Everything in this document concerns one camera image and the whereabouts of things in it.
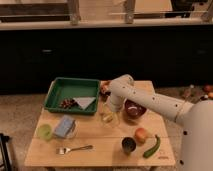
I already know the dark maroon bowl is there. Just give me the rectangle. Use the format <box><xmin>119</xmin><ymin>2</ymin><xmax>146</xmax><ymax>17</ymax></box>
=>
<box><xmin>124</xmin><ymin>100</ymin><xmax>147</xmax><ymax>119</ymax></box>

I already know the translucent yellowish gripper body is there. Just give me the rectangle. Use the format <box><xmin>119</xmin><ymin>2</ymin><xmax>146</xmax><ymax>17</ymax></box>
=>
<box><xmin>100</xmin><ymin>103</ymin><xmax>120</xmax><ymax>128</ymax></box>

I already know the yellow banana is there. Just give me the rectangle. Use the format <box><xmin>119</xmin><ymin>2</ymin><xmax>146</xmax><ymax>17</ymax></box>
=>
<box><xmin>102</xmin><ymin>114</ymin><xmax>113</xmax><ymax>123</ymax></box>

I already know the white folded napkin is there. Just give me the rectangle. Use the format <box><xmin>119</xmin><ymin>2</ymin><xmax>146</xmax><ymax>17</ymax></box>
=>
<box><xmin>74</xmin><ymin>97</ymin><xmax>96</xmax><ymax>110</ymax></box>

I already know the light green plastic cup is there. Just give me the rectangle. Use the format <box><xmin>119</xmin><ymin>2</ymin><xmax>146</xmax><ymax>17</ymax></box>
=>
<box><xmin>36</xmin><ymin>124</ymin><xmax>52</xmax><ymax>141</ymax></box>

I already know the silver metal fork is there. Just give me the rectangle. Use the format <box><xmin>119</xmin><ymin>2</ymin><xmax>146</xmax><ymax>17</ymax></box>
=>
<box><xmin>56</xmin><ymin>145</ymin><xmax>93</xmax><ymax>155</ymax></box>

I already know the green plastic tray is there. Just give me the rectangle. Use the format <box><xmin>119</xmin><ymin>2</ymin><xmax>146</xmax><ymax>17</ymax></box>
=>
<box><xmin>44</xmin><ymin>77</ymin><xmax>100</xmax><ymax>116</ymax></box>

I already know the black cabinet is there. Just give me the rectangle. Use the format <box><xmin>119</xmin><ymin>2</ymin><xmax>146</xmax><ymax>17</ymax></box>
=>
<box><xmin>0</xmin><ymin>26</ymin><xmax>213</xmax><ymax>94</ymax></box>

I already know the orange tomato fruit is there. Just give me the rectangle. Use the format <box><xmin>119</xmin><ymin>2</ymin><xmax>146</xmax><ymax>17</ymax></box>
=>
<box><xmin>135</xmin><ymin>128</ymin><xmax>148</xmax><ymax>143</ymax></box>

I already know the blue sponge cloth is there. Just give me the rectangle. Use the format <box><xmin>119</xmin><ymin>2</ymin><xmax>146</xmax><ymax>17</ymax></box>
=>
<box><xmin>54</xmin><ymin>116</ymin><xmax>76</xmax><ymax>138</ymax></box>

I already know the dark red grapes bunch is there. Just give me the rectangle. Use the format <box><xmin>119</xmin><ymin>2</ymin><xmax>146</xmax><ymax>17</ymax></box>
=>
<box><xmin>60</xmin><ymin>99</ymin><xmax>77</xmax><ymax>109</ymax></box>

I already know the green cucumber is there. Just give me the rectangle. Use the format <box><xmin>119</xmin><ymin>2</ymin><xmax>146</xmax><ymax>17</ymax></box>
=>
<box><xmin>143</xmin><ymin>135</ymin><xmax>161</xmax><ymax>158</ymax></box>

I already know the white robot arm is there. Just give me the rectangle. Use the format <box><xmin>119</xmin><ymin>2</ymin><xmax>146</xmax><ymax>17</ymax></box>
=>
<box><xmin>100</xmin><ymin>74</ymin><xmax>213</xmax><ymax>171</ymax></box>

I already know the small metal cup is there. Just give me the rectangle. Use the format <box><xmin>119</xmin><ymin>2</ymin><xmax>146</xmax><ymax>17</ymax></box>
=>
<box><xmin>122</xmin><ymin>137</ymin><xmax>136</xmax><ymax>154</ymax></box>

